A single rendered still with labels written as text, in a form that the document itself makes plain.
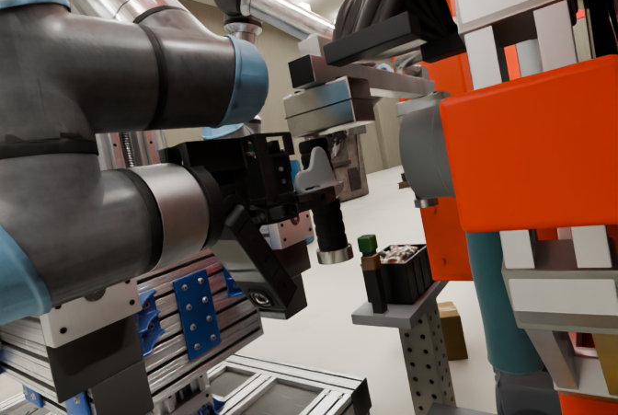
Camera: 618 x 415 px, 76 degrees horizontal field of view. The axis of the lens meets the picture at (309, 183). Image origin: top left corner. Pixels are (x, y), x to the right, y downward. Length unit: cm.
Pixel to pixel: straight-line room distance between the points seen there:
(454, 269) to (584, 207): 84
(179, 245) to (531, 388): 73
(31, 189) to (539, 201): 24
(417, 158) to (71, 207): 40
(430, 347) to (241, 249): 103
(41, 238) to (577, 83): 26
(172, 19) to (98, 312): 49
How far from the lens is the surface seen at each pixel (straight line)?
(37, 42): 26
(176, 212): 28
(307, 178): 40
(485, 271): 69
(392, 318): 108
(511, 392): 90
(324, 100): 43
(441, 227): 101
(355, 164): 873
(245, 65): 33
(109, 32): 28
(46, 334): 71
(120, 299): 73
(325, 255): 46
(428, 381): 137
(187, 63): 30
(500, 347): 74
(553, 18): 30
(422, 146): 53
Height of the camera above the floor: 86
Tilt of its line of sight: 2 degrees down
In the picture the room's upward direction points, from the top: 11 degrees counter-clockwise
